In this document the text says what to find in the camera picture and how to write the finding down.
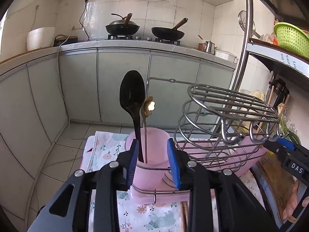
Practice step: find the green vegetables in bag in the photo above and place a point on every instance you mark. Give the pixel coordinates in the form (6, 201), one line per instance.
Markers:
(289, 132)

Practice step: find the black spoon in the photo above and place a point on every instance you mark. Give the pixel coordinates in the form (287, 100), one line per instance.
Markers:
(131, 98)

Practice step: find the steel kettle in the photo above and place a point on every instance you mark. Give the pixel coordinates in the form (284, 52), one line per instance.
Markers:
(209, 47)

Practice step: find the grey kitchen cabinets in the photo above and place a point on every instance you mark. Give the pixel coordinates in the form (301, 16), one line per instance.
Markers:
(39, 97)

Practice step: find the white rice cooker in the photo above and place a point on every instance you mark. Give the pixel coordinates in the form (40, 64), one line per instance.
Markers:
(40, 38)

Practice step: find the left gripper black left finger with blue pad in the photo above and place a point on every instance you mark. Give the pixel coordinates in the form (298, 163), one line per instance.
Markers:
(69, 209)

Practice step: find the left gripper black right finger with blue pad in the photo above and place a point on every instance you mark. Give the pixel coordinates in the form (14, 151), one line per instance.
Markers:
(237, 208)

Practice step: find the pink plastic utensil cup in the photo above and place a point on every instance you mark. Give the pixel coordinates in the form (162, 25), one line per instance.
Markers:
(150, 172)

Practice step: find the gold flower-shaped spoon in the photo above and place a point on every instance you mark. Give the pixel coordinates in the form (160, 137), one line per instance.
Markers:
(147, 108)

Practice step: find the pink plastic drip tray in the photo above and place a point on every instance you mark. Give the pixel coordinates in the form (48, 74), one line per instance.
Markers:
(214, 155)

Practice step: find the black wok wooden handle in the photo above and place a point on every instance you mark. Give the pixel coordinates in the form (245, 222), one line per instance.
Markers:
(170, 34)

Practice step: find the black wok with lid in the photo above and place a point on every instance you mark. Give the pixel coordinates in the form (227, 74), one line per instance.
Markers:
(123, 26)

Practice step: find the green plastic colander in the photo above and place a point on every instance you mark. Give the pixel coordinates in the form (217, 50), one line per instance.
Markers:
(291, 38)

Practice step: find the metal shelf rack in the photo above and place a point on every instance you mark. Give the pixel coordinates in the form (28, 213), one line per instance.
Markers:
(286, 54)

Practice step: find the person's right hand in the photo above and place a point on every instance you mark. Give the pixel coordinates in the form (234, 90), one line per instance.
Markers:
(291, 204)

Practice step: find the metal wire dish rack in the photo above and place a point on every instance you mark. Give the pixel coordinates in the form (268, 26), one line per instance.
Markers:
(199, 111)

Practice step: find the floral white tablecloth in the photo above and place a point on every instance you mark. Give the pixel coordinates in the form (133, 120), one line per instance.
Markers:
(103, 148)

